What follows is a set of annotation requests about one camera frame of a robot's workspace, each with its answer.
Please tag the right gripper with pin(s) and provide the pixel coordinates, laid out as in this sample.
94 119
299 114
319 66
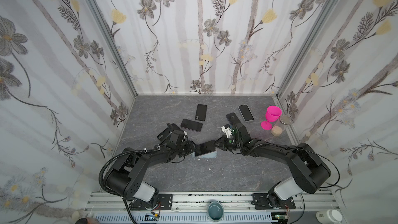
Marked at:
222 143

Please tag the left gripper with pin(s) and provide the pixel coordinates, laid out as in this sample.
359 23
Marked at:
190 149

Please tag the light blue case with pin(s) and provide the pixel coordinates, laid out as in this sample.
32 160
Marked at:
210 155
246 112

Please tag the purple-edged phone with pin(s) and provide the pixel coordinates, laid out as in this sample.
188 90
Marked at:
191 125
204 148

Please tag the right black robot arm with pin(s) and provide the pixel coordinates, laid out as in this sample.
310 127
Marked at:
308 170

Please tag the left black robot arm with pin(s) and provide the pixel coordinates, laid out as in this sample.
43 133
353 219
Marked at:
123 175

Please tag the black phone case left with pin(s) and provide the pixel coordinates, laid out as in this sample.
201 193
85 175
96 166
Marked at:
163 136

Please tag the black case upper centre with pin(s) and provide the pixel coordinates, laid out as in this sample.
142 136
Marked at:
201 112

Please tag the pink plastic goblet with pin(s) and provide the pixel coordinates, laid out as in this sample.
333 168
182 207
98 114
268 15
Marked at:
273 113

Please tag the clear jar with cork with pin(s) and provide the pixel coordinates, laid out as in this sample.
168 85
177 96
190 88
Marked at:
280 125

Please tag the teal round cup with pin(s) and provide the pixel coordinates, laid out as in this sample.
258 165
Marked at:
215 211

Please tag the white bottle bottom right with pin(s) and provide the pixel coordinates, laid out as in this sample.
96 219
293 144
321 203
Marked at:
330 216

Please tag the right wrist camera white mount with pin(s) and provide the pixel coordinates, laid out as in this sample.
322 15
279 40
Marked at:
228 131

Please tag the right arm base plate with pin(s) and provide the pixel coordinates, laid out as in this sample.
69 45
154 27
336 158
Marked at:
270 201

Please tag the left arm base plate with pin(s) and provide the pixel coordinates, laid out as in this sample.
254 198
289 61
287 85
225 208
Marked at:
162 202

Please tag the aluminium front rail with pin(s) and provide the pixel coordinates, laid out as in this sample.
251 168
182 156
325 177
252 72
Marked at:
232 201

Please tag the white slotted cable duct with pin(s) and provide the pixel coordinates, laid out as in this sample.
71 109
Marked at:
186 218

